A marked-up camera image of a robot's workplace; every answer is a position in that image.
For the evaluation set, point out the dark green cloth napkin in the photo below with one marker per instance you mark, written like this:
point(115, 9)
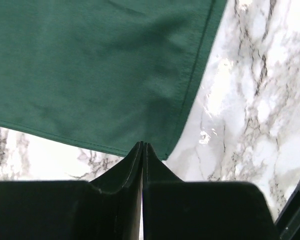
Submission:
point(104, 74)

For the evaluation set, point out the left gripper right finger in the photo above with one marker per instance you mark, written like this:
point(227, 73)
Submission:
point(210, 210)

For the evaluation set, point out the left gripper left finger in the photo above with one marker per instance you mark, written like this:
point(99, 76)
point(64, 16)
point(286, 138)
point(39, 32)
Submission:
point(106, 208)

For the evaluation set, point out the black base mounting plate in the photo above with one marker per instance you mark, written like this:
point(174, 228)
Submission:
point(288, 222)

